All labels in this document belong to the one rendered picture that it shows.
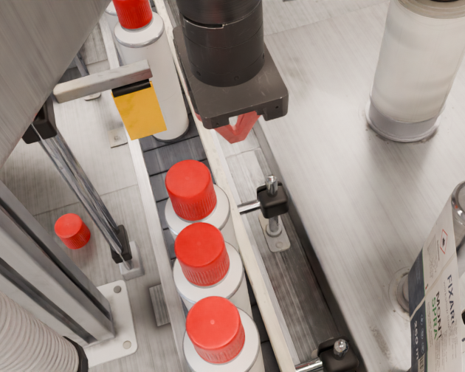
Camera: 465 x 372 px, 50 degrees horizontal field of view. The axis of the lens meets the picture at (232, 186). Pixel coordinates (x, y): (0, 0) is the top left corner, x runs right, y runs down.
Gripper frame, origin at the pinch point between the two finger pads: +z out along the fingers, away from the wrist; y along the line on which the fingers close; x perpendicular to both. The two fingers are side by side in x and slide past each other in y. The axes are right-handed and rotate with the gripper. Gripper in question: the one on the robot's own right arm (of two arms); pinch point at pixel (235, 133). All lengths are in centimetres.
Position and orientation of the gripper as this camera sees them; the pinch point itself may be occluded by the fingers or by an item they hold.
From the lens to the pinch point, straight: 45.8
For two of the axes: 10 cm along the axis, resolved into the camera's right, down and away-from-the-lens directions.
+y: -2.8, -8.0, 5.3
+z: 0.8, 5.3, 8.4
